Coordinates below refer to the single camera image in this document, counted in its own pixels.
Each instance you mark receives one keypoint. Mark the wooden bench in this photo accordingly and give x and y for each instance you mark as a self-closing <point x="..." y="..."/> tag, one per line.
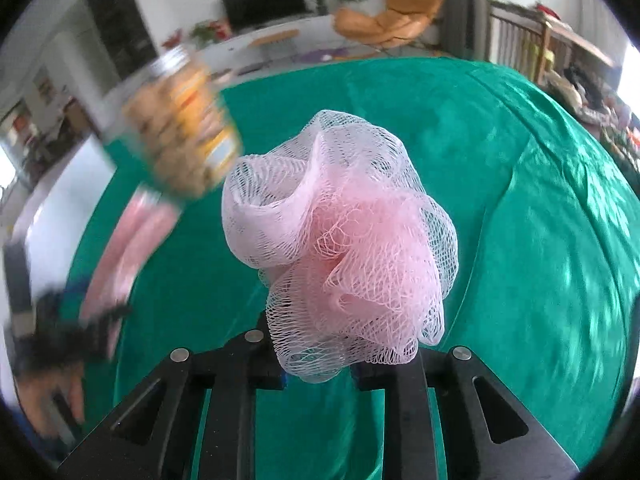
<point x="275" y="37"/>

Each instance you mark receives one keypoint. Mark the person's left hand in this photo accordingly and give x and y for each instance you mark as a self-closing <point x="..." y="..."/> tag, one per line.
<point x="45" y="400"/>

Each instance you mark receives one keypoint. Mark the small potted plant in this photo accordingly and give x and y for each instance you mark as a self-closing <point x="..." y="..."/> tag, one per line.
<point x="320" y="4"/>

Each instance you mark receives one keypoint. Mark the pile of assorted clutter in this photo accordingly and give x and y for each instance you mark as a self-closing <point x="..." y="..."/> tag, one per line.
<point x="600" y="105"/>

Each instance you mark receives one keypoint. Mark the red flowers in vase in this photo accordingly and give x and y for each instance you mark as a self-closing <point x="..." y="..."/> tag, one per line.
<point x="172" y="39"/>

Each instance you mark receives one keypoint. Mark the wooden railing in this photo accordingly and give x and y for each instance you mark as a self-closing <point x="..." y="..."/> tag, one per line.
<point x="520" y="45"/>

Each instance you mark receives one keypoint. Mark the black television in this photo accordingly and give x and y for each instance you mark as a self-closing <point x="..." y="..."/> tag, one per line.
<point x="265" y="2"/>

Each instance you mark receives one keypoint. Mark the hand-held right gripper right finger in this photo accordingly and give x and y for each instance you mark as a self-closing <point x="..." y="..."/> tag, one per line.
<point x="380" y="377"/>

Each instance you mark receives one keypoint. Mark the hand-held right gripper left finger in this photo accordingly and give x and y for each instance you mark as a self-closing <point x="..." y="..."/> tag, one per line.
<point x="255" y="365"/>

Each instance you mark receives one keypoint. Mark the purple floor mat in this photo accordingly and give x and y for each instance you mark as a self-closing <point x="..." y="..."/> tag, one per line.
<point x="330" y="54"/>

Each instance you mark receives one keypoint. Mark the potted plant with red decorations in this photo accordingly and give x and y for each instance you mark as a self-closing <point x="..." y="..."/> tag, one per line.
<point x="210" y="32"/>

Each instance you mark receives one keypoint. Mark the white television console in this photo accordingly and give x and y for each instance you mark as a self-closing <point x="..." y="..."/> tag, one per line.
<point x="280" y="40"/>

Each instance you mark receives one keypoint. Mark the orange lounge chair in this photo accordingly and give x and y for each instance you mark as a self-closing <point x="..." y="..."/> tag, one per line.
<point x="385" y="20"/>

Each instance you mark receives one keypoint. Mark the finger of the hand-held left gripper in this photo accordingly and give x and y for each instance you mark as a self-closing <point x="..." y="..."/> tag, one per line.
<point x="110" y="330"/>
<point x="70" y="295"/>

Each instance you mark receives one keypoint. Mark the clear jar of peanut snacks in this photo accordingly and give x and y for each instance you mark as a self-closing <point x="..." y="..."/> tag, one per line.
<point x="182" y="120"/>

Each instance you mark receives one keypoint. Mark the black cabinet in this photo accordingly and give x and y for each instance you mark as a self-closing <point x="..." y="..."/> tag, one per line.
<point x="120" y="20"/>

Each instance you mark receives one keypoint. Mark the grey curtain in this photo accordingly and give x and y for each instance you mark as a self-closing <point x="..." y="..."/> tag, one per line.
<point x="460" y="5"/>

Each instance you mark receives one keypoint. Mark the pink mesh bath sponge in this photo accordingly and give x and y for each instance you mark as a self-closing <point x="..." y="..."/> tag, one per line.
<point x="340" y="240"/>

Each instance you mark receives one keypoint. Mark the pink towel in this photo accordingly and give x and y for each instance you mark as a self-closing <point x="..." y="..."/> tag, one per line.
<point x="130" y="255"/>

